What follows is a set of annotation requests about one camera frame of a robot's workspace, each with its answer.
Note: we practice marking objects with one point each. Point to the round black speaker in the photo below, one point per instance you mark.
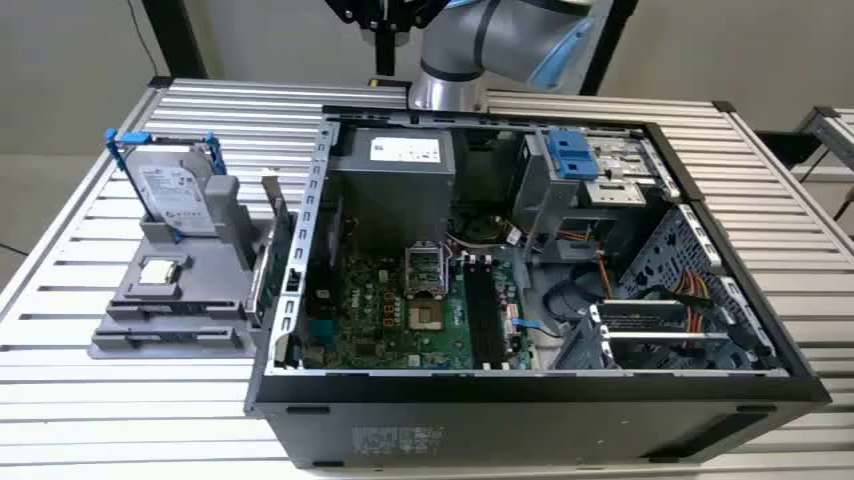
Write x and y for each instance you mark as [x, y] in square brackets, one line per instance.
[477, 227]

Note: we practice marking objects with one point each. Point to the silver CPU chip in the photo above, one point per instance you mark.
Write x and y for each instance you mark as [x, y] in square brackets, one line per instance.
[157, 272]

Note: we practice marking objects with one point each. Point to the black frame post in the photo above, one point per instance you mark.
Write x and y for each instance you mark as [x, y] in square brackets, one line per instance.
[609, 45]
[176, 40]

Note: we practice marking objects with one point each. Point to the black table corner cap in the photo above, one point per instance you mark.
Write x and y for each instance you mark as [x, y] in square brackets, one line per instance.
[161, 81]
[723, 106]

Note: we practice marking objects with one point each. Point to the black PC case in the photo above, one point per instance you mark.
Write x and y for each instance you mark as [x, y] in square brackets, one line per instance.
[468, 425]

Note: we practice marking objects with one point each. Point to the CPU socket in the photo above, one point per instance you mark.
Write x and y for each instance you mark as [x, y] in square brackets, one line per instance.
[428, 315]

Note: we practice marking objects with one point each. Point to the hard disk in blue carrier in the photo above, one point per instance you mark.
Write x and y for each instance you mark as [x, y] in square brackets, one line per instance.
[168, 190]

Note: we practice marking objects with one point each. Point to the green motherboard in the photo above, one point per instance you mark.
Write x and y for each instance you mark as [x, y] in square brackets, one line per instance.
[434, 345]

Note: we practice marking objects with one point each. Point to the yellow black connector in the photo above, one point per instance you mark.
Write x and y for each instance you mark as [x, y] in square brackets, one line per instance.
[384, 83]

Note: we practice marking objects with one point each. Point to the grey power supply unit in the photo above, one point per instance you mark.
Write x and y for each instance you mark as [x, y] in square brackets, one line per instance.
[394, 200]

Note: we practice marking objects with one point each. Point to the green graphics card metal bracket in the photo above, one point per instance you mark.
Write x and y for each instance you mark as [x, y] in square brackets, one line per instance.
[284, 240]

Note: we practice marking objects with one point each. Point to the grey perforated drive cage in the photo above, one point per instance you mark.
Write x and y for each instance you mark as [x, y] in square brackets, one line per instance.
[657, 311]

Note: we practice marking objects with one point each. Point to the blue board connector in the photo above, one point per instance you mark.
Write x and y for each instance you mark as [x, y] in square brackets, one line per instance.
[321, 334]

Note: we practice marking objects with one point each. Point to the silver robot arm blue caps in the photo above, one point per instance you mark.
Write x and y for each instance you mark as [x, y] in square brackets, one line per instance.
[461, 40]

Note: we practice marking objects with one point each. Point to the grey plastic parts rack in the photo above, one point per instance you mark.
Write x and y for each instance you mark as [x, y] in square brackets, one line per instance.
[201, 280]

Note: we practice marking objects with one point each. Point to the silver metal disk bay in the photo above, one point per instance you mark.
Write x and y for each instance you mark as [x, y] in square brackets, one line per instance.
[535, 200]

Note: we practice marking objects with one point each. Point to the metal slat side table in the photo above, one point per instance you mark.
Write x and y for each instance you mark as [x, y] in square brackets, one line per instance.
[828, 122]

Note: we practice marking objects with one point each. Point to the blue plastic bay latch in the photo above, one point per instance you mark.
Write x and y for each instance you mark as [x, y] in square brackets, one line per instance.
[571, 150]

